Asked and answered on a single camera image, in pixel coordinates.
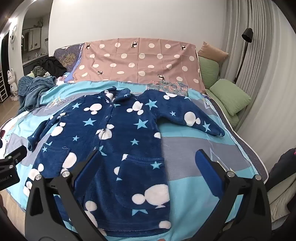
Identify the white cloth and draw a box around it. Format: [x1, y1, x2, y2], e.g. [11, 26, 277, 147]
[267, 185, 296, 232]

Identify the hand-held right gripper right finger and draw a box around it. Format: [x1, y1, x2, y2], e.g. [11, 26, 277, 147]
[195, 149, 271, 241]

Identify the black floor lamp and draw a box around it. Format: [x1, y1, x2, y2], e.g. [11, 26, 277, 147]
[232, 28, 253, 85]

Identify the wall mirror cabinet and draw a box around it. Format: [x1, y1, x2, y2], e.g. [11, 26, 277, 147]
[22, 27, 42, 51]

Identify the grey curtain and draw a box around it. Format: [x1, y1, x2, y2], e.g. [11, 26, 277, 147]
[225, 0, 296, 149]

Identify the pink polka-dot cloth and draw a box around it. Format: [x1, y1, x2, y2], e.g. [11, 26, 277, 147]
[70, 37, 206, 93]

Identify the white bear wall clock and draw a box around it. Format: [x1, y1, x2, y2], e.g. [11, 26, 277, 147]
[9, 25, 19, 47]

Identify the teal and grey bed sheet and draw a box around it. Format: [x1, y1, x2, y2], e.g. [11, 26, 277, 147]
[0, 79, 269, 241]

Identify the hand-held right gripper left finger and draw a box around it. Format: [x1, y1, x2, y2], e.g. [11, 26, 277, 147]
[25, 149, 109, 241]

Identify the black clothes pile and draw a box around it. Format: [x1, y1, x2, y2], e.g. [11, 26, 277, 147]
[37, 56, 67, 77]

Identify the floral patterned cloth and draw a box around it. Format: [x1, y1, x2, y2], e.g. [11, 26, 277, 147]
[148, 80, 189, 96]

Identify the dark green cloth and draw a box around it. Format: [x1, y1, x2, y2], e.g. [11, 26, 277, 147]
[32, 65, 47, 77]

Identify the blue fleece jacket white print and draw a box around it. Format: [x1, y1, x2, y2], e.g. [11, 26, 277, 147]
[23, 86, 226, 232]

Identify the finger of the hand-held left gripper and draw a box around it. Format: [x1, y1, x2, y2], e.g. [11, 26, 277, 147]
[0, 145, 27, 171]

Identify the green pillow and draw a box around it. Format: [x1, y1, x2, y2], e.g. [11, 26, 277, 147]
[209, 78, 252, 116]
[222, 111, 240, 129]
[198, 56, 220, 90]

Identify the white cat figurine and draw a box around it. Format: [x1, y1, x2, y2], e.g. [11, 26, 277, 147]
[7, 69, 18, 101]

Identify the tan pillow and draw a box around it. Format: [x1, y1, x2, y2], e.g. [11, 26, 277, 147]
[198, 42, 229, 63]

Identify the white rack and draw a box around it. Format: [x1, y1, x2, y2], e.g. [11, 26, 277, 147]
[0, 67, 7, 102]

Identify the blue-grey fleece blanket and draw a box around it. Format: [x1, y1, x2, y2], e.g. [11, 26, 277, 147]
[18, 75, 57, 113]

